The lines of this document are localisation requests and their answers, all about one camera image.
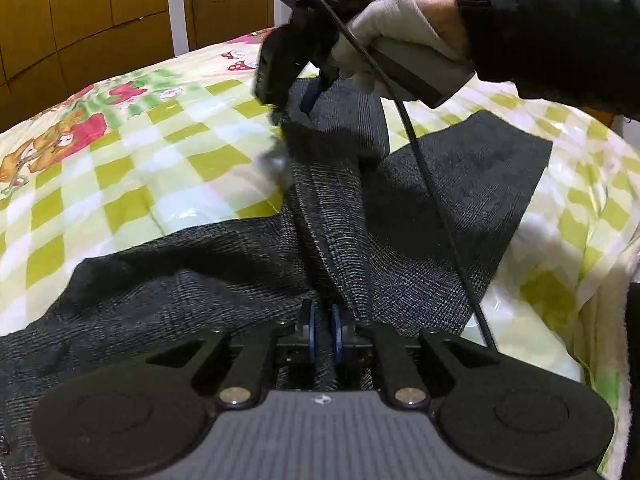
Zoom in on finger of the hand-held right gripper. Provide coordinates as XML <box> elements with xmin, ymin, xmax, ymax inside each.
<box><xmin>299</xmin><ymin>67</ymin><xmax>338</xmax><ymax>115</ymax></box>
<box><xmin>252</xmin><ymin>24</ymin><xmax>323</xmax><ymax>128</ymax></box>

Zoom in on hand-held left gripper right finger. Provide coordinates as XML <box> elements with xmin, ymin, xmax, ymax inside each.
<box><xmin>330</xmin><ymin>301</ymin><xmax>501</xmax><ymax>408</ymax></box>

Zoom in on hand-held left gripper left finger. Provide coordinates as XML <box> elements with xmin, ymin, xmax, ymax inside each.
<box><xmin>145</xmin><ymin>300</ymin><xmax>321</xmax><ymax>408</ymax></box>

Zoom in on dark grey plaid pants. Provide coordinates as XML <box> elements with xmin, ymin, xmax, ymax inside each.
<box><xmin>0</xmin><ymin>72</ymin><xmax>553</xmax><ymax>480</ymax></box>

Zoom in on person's right hand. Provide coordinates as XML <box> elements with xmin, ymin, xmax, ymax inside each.
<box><xmin>331</xmin><ymin>0</ymin><xmax>473</xmax><ymax>97</ymax></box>

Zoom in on wooden door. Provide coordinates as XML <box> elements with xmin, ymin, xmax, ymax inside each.
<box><xmin>180</xmin><ymin>0</ymin><xmax>276</xmax><ymax>53</ymax></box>

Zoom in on printed checkered blanket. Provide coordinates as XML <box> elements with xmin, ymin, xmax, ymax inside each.
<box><xmin>0</xmin><ymin>27</ymin><xmax>640</xmax><ymax>480</ymax></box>

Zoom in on wooden wardrobe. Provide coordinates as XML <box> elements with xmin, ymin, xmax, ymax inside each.
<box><xmin>0</xmin><ymin>0</ymin><xmax>176</xmax><ymax>133</ymax></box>

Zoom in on black cable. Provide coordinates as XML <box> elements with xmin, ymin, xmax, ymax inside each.
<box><xmin>235</xmin><ymin>0</ymin><xmax>501</xmax><ymax>353</ymax></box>

